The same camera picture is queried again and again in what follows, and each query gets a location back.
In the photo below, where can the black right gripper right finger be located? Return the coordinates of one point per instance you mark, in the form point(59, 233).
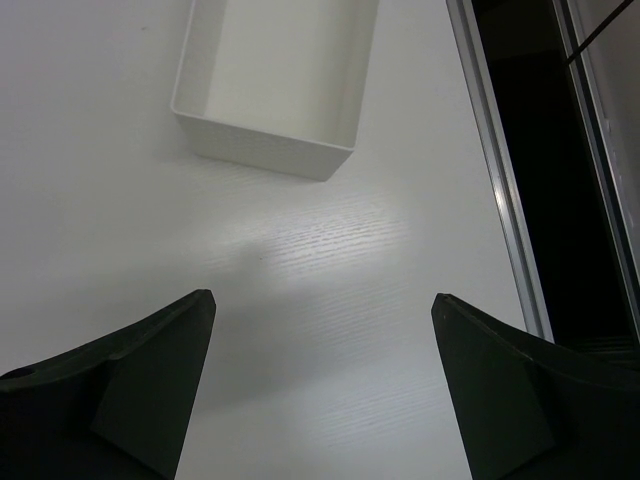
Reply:
point(530, 409)

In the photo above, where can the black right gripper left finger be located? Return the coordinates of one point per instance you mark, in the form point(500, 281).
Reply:
point(117, 407)

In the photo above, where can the white storage box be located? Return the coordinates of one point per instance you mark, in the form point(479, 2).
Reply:
point(275, 85)

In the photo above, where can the aluminium table frame rail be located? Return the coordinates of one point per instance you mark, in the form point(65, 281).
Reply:
point(501, 172)

